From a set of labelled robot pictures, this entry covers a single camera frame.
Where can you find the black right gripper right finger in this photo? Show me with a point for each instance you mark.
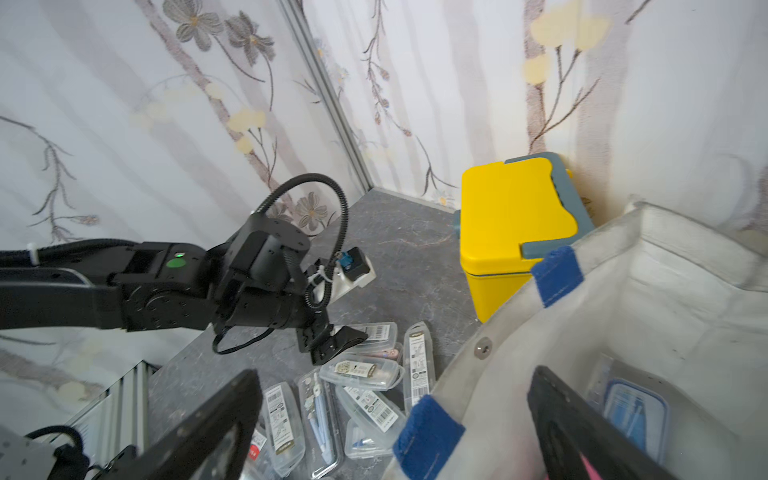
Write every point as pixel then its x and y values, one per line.
pixel 568 428

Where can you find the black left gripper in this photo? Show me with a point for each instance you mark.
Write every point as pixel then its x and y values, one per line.
pixel 261 287

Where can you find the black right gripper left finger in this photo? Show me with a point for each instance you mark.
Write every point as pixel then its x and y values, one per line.
pixel 211 443

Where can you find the clear case label top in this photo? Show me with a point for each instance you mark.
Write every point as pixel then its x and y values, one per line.
pixel 381 340

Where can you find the pink plastic case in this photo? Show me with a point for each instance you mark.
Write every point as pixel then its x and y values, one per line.
pixel 592 474

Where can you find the clear case blue label compass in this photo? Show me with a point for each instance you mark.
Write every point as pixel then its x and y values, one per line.
pixel 639 414

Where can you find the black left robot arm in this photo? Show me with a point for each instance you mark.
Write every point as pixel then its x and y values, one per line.
pixel 111 284

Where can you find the clear case light blue compass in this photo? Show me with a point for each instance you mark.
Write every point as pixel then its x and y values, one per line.
pixel 317 405

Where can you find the clear case gold label lower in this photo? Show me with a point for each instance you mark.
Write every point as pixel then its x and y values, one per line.
pixel 378 417

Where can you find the clear case white barcode label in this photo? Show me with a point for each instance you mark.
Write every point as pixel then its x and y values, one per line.
pixel 418 364

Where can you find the clear case red mark label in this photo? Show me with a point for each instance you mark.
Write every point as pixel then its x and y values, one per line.
pixel 284 428

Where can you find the yellow lidded storage box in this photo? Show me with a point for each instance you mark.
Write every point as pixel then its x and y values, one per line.
pixel 513 213

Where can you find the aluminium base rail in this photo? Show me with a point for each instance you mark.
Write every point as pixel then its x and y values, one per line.
pixel 117 418

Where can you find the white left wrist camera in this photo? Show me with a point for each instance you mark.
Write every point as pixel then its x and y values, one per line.
pixel 354 270

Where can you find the white canvas bag blue handles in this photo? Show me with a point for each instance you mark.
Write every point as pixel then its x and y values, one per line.
pixel 671 304

